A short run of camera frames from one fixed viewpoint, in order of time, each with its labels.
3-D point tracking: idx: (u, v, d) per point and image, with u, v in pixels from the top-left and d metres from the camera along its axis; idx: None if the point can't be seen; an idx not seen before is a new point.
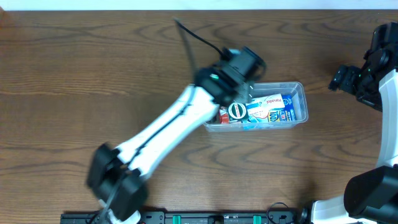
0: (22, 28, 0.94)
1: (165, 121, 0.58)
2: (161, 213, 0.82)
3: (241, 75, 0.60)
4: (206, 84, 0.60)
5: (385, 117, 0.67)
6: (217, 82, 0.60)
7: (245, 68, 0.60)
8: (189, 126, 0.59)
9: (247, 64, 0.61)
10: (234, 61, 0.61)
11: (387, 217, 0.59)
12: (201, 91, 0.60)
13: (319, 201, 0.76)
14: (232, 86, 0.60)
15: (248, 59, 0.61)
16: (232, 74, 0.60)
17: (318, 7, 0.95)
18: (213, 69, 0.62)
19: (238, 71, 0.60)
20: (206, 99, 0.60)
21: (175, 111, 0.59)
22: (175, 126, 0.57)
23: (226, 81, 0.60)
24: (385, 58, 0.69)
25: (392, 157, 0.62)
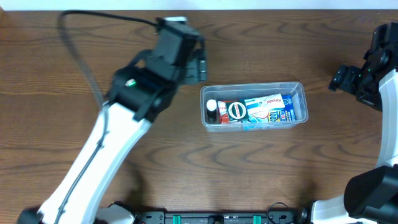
0: (25, 29, 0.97)
1: (84, 160, 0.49)
2: (161, 213, 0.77)
3: (170, 65, 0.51)
4: (126, 93, 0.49)
5: (388, 109, 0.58)
6: (140, 84, 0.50)
7: (172, 55, 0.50)
8: (114, 159, 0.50)
9: (175, 46, 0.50)
10: (158, 48, 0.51)
11: (387, 218, 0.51)
12: (116, 112, 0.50)
13: (320, 201, 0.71)
14: (162, 83, 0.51)
15: (174, 41, 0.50)
16: (158, 68, 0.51)
17: (315, 9, 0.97)
18: (132, 72, 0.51)
19: (165, 61, 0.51)
20: (127, 119, 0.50)
21: (92, 144, 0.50)
22: (96, 163, 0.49)
23: (153, 79, 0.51)
24: (385, 58, 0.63)
25: (391, 155, 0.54)
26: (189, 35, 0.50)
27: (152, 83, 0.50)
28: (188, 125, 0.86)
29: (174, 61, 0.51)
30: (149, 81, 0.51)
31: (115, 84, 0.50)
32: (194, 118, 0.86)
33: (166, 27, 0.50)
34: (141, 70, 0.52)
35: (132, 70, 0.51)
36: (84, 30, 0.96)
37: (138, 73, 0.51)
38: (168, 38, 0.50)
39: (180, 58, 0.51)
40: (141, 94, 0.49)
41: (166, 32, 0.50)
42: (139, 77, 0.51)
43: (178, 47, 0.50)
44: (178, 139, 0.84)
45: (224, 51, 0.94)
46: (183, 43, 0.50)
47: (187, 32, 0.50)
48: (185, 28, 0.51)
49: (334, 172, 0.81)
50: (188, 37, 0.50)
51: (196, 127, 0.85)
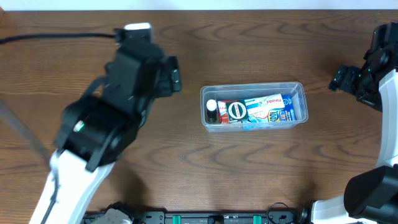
0: (25, 29, 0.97)
1: (40, 216, 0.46)
2: (161, 213, 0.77)
3: (129, 94, 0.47)
4: (79, 137, 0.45)
5: (388, 109, 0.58)
6: (93, 122, 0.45)
7: (130, 82, 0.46)
8: (73, 209, 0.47)
9: (133, 74, 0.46)
10: (114, 78, 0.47)
11: (387, 218, 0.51)
12: (65, 163, 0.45)
13: (319, 201, 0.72)
14: (120, 116, 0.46)
15: (132, 68, 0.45)
16: (116, 99, 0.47)
17: (314, 9, 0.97)
18: (84, 109, 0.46)
19: (123, 91, 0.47)
20: (78, 170, 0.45)
21: (46, 198, 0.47)
22: (53, 219, 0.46)
23: (109, 114, 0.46)
24: (384, 58, 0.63)
25: (392, 155, 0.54)
26: (148, 60, 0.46)
27: (111, 119, 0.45)
28: (188, 125, 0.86)
29: (134, 90, 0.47)
30: (109, 117, 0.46)
31: (64, 125, 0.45)
32: (193, 118, 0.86)
33: (122, 53, 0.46)
34: (98, 103, 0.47)
35: (84, 106, 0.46)
36: (84, 30, 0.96)
37: (91, 109, 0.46)
38: (125, 66, 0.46)
39: (140, 86, 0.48)
40: (97, 137, 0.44)
41: (122, 57, 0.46)
42: (95, 113, 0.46)
43: (137, 75, 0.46)
44: (178, 139, 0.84)
45: (224, 51, 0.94)
46: (142, 69, 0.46)
47: (145, 55, 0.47)
48: (142, 50, 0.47)
49: (334, 172, 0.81)
50: (147, 61, 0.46)
51: (196, 127, 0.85)
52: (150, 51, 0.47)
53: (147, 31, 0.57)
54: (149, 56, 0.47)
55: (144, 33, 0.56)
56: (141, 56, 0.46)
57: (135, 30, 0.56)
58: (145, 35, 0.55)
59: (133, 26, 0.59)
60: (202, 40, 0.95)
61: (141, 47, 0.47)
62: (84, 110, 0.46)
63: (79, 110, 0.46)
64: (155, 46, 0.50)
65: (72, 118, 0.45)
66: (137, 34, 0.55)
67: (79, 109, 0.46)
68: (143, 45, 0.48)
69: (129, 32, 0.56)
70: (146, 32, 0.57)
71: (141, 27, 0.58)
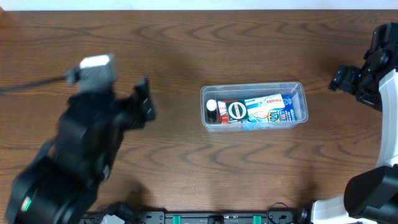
0: (25, 28, 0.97)
1: None
2: (161, 213, 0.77)
3: (81, 157, 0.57)
4: (37, 208, 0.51)
5: (388, 109, 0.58)
6: (49, 191, 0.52)
7: (79, 147, 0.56)
8: None
9: (78, 139, 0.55)
10: (64, 144, 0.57)
11: (387, 218, 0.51)
12: None
13: (320, 201, 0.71)
14: (74, 183, 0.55)
15: (76, 133, 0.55)
16: (70, 165, 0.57)
17: (314, 9, 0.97)
18: (34, 185, 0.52)
19: (74, 155, 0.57)
20: None
21: None
22: None
23: (63, 181, 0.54)
24: (385, 58, 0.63)
25: (391, 155, 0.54)
26: (94, 127, 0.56)
27: (66, 178, 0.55)
28: (188, 125, 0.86)
29: (83, 155, 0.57)
30: (63, 177, 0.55)
31: (16, 198, 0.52)
32: (194, 118, 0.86)
33: (67, 119, 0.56)
34: (52, 164, 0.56)
35: (38, 175, 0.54)
36: (84, 30, 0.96)
37: (45, 178, 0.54)
38: (74, 133, 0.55)
39: (89, 148, 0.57)
40: (48, 208, 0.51)
41: (67, 124, 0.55)
42: (51, 175, 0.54)
43: (84, 141, 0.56)
44: (178, 139, 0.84)
45: (224, 51, 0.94)
46: (89, 136, 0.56)
47: (91, 119, 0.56)
48: (89, 116, 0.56)
49: (334, 172, 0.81)
50: (92, 128, 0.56)
51: (196, 127, 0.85)
52: (96, 117, 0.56)
53: (103, 68, 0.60)
54: (94, 123, 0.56)
55: (102, 73, 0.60)
56: (87, 125, 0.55)
57: (93, 68, 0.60)
58: (101, 80, 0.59)
59: (89, 60, 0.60)
60: (202, 40, 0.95)
61: (87, 113, 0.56)
62: (39, 178, 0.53)
63: (35, 175, 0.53)
64: (104, 106, 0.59)
65: (24, 186, 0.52)
66: (94, 76, 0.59)
67: (36, 173, 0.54)
68: (92, 108, 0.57)
69: (87, 72, 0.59)
70: (102, 70, 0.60)
71: (98, 61, 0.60)
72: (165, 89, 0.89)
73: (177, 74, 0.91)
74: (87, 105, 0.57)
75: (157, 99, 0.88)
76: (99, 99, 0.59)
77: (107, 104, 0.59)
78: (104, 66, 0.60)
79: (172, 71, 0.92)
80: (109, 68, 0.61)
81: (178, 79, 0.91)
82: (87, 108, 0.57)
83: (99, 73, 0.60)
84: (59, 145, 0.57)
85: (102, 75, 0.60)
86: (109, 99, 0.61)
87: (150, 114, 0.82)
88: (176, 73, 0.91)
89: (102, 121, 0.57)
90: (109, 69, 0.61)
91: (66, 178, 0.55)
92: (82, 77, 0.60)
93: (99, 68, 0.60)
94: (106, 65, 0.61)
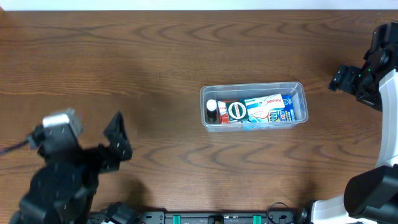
0: (25, 28, 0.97)
1: None
2: (161, 213, 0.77)
3: None
4: None
5: (388, 109, 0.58)
6: None
7: None
8: None
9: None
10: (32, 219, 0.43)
11: (387, 218, 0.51)
12: None
13: (320, 201, 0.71)
14: None
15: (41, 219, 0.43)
16: None
17: (314, 9, 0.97)
18: None
19: None
20: None
21: None
22: None
23: None
24: (385, 58, 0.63)
25: (391, 154, 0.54)
26: (55, 207, 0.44)
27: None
28: (188, 125, 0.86)
29: None
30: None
31: None
32: (194, 118, 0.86)
33: (28, 201, 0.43)
34: None
35: None
36: (84, 30, 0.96)
37: None
38: (35, 217, 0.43)
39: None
40: None
41: (29, 205, 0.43)
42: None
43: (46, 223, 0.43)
44: (178, 139, 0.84)
45: (224, 51, 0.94)
46: (51, 216, 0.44)
47: (56, 200, 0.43)
48: (50, 196, 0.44)
49: (334, 172, 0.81)
50: (56, 207, 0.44)
51: (196, 127, 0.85)
52: (58, 195, 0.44)
53: (64, 127, 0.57)
54: (55, 205, 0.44)
55: (63, 133, 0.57)
56: (46, 209, 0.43)
57: (55, 126, 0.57)
58: (61, 141, 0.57)
59: (51, 119, 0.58)
60: (202, 40, 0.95)
61: (49, 192, 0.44)
62: None
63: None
64: (64, 182, 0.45)
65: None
66: (57, 139, 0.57)
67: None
68: (56, 184, 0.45)
69: (50, 132, 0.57)
70: (64, 126, 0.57)
71: (60, 121, 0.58)
72: (165, 89, 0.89)
73: (177, 74, 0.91)
74: (48, 180, 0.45)
75: (157, 99, 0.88)
76: (63, 170, 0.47)
77: (65, 177, 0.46)
78: (65, 123, 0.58)
79: (172, 71, 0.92)
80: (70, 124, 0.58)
81: (178, 79, 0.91)
82: (50, 185, 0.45)
83: (61, 130, 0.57)
84: (24, 216, 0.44)
85: (66, 133, 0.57)
86: (70, 167, 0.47)
87: (128, 151, 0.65)
88: (176, 73, 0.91)
89: (66, 199, 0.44)
90: (72, 124, 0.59)
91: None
92: (45, 137, 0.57)
93: (60, 125, 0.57)
94: (68, 121, 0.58)
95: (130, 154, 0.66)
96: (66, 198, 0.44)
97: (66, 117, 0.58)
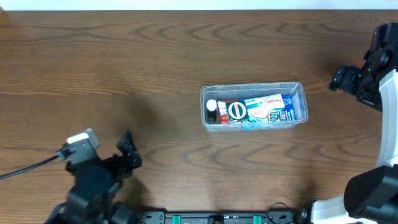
0: (25, 28, 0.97)
1: None
2: (161, 213, 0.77)
3: None
4: None
5: (388, 109, 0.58)
6: None
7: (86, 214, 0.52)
8: None
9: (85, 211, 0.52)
10: (74, 207, 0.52)
11: (387, 218, 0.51)
12: None
13: (320, 201, 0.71)
14: None
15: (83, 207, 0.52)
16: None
17: (314, 8, 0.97)
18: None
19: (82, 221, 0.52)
20: None
21: None
22: None
23: None
24: (385, 58, 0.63)
25: (391, 154, 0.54)
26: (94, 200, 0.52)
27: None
28: (188, 125, 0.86)
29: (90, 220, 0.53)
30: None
31: None
32: (193, 118, 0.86)
33: (73, 192, 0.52)
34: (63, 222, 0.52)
35: None
36: (84, 30, 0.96)
37: None
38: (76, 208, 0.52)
39: (91, 218, 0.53)
40: None
41: (73, 196, 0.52)
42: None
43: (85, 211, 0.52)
44: (178, 139, 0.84)
45: (224, 51, 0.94)
46: (91, 206, 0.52)
47: (95, 193, 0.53)
48: (90, 189, 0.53)
49: (334, 172, 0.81)
50: (95, 199, 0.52)
51: (196, 127, 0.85)
52: (97, 190, 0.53)
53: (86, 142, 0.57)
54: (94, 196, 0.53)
55: (86, 147, 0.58)
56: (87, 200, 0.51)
57: (78, 143, 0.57)
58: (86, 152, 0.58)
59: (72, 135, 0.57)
60: (201, 40, 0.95)
61: (89, 186, 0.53)
62: None
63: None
64: (100, 180, 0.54)
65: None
66: (81, 153, 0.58)
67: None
68: (94, 181, 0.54)
69: (73, 148, 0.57)
70: (85, 142, 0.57)
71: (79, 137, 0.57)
72: (165, 89, 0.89)
73: (177, 74, 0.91)
74: (87, 177, 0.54)
75: (157, 99, 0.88)
76: (99, 170, 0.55)
77: (101, 177, 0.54)
78: (86, 139, 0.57)
79: (172, 71, 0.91)
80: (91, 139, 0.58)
81: (178, 79, 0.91)
82: (89, 182, 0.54)
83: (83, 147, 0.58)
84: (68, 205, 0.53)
85: (87, 148, 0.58)
86: (104, 170, 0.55)
87: (137, 160, 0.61)
88: (175, 73, 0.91)
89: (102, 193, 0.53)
90: (92, 139, 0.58)
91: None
92: (71, 152, 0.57)
93: (81, 142, 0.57)
94: (87, 137, 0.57)
95: (140, 162, 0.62)
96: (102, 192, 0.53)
97: (87, 134, 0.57)
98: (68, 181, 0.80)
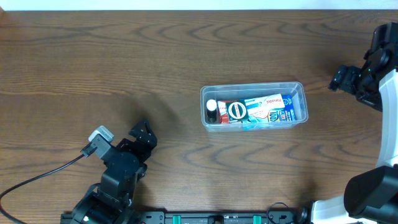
0: (25, 28, 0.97)
1: None
2: (161, 213, 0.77)
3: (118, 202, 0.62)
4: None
5: (388, 109, 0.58)
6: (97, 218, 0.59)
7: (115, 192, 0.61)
8: None
9: (115, 189, 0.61)
10: (106, 186, 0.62)
11: (387, 218, 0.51)
12: None
13: (320, 201, 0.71)
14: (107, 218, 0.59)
15: (114, 185, 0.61)
16: (109, 202, 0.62)
17: (314, 8, 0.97)
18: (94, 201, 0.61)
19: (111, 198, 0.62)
20: None
21: None
22: None
23: (100, 219, 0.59)
24: (385, 58, 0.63)
25: (391, 155, 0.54)
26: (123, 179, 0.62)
27: (105, 216, 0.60)
28: (188, 125, 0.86)
29: (119, 197, 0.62)
30: (102, 213, 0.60)
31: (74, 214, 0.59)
32: (193, 118, 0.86)
33: (107, 172, 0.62)
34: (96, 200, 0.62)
35: (89, 205, 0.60)
36: (84, 30, 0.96)
37: (94, 207, 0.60)
38: (110, 186, 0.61)
39: (120, 195, 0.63)
40: None
41: (107, 175, 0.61)
42: (94, 210, 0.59)
43: (117, 190, 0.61)
44: (178, 139, 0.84)
45: (224, 51, 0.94)
46: (121, 185, 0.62)
47: (125, 173, 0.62)
48: (121, 170, 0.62)
49: (334, 172, 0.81)
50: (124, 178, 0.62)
51: (196, 127, 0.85)
52: (126, 172, 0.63)
53: (100, 137, 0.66)
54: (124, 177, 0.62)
55: (103, 141, 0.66)
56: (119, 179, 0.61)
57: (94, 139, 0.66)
58: (106, 146, 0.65)
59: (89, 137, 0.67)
60: (202, 40, 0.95)
61: (119, 169, 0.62)
62: (91, 206, 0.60)
63: (86, 206, 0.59)
64: (129, 163, 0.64)
65: (80, 214, 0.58)
66: (101, 148, 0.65)
67: (85, 205, 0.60)
68: (123, 165, 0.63)
69: (93, 145, 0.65)
70: (99, 137, 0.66)
71: (93, 134, 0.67)
72: (165, 89, 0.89)
73: (177, 74, 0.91)
74: (118, 161, 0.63)
75: (157, 99, 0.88)
76: (127, 156, 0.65)
77: (129, 161, 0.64)
78: (98, 134, 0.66)
79: (172, 71, 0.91)
80: (102, 134, 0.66)
81: (178, 79, 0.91)
82: (119, 165, 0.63)
83: (99, 141, 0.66)
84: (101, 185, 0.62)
85: (102, 141, 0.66)
86: (131, 155, 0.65)
87: (152, 140, 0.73)
88: (175, 73, 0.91)
89: (130, 174, 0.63)
90: (104, 134, 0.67)
91: (105, 213, 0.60)
92: (94, 149, 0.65)
93: (96, 138, 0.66)
94: (99, 132, 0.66)
95: (155, 142, 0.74)
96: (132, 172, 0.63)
97: (97, 130, 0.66)
98: (68, 181, 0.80)
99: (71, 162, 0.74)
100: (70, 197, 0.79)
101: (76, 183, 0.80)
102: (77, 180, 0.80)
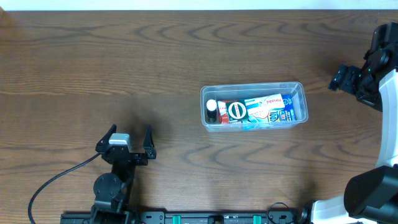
0: (24, 28, 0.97)
1: None
2: (161, 213, 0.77)
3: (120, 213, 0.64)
4: None
5: (388, 109, 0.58)
6: None
7: (114, 209, 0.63)
8: None
9: (112, 208, 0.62)
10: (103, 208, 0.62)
11: (387, 218, 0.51)
12: None
13: (320, 201, 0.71)
14: None
15: (109, 206, 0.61)
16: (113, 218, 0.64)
17: (314, 8, 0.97)
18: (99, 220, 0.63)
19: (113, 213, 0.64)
20: None
21: None
22: None
23: None
24: (385, 58, 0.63)
25: (391, 155, 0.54)
26: (113, 198, 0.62)
27: None
28: (188, 125, 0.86)
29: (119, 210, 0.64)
30: None
31: None
32: (193, 118, 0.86)
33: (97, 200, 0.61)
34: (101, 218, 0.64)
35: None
36: (84, 30, 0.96)
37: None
38: (104, 209, 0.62)
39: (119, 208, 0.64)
40: None
41: (99, 202, 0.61)
42: None
43: (113, 208, 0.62)
44: (178, 139, 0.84)
45: (224, 51, 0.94)
46: (114, 202, 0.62)
47: (112, 193, 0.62)
48: (107, 194, 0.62)
49: (334, 172, 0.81)
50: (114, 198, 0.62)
51: (196, 127, 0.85)
52: (113, 191, 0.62)
53: (123, 147, 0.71)
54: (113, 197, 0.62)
55: (122, 150, 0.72)
56: (110, 200, 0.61)
57: (117, 145, 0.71)
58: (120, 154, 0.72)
59: (115, 139, 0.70)
60: (202, 40, 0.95)
61: (106, 192, 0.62)
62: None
63: None
64: (112, 184, 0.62)
65: None
66: (117, 152, 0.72)
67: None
68: (106, 187, 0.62)
69: (112, 148, 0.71)
70: (124, 147, 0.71)
71: (121, 140, 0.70)
72: (164, 89, 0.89)
73: (177, 74, 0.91)
74: (102, 186, 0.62)
75: (157, 99, 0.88)
76: (107, 177, 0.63)
77: (111, 182, 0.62)
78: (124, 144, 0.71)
79: (172, 71, 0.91)
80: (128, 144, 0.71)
81: (178, 79, 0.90)
82: (103, 189, 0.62)
83: (120, 149, 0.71)
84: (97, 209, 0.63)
85: (123, 150, 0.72)
86: (111, 174, 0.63)
87: (154, 155, 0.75)
88: (176, 74, 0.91)
89: (117, 193, 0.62)
90: (129, 144, 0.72)
91: None
92: (111, 150, 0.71)
93: (120, 145, 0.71)
94: (125, 142, 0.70)
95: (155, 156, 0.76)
96: (118, 190, 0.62)
97: (125, 141, 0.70)
98: (68, 181, 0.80)
99: (73, 168, 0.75)
100: (70, 197, 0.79)
101: (77, 183, 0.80)
102: (77, 180, 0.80)
